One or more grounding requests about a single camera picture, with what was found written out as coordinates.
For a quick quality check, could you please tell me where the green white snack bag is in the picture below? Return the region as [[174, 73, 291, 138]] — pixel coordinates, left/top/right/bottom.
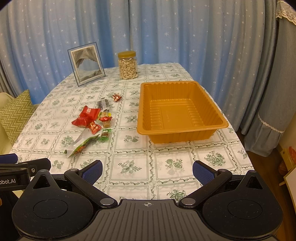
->
[[64, 129, 101, 158]]

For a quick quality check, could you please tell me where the small red snack packet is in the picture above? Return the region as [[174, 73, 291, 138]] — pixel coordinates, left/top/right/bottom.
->
[[88, 121, 102, 135]]

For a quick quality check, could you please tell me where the yellow red candy packet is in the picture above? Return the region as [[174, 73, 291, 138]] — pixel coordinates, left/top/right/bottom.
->
[[98, 111, 112, 128]]

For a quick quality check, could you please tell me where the red square snack packet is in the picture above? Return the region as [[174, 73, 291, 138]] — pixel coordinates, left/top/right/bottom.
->
[[79, 106, 100, 121]]

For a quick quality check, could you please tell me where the clear black snack packet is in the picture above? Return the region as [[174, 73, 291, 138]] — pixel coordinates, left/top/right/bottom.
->
[[96, 98, 110, 111]]

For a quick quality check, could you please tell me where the small red foil candy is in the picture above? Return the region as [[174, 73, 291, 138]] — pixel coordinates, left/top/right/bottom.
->
[[112, 93, 122, 102]]

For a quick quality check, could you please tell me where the red snack bag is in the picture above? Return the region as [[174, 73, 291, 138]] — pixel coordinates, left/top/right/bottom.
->
[[71, 116, 93, 128]]

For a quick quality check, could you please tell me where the green zigzag cushion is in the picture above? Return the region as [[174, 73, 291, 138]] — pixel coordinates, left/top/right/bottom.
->
[[1, 89, 35, 146]]

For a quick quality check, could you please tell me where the grey lace-trimmed cover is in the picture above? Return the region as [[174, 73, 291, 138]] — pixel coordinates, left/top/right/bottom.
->
[[244, 1, 295, 157]]

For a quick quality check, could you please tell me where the orange plastic tray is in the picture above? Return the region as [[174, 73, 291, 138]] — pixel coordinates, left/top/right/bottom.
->
[[137, 81, 229, 144]]

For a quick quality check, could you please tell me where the blue framed sand picture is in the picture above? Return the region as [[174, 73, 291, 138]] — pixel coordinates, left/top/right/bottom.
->
[[68, 42, 106, 86]]

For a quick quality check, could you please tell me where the cashew jar gold lid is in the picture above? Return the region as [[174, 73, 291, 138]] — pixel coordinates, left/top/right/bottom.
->
[[118, 51, 138, 80]]

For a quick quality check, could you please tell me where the blue star curtain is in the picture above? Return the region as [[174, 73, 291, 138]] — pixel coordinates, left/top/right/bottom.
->
[[1, 1, 276, 131]]

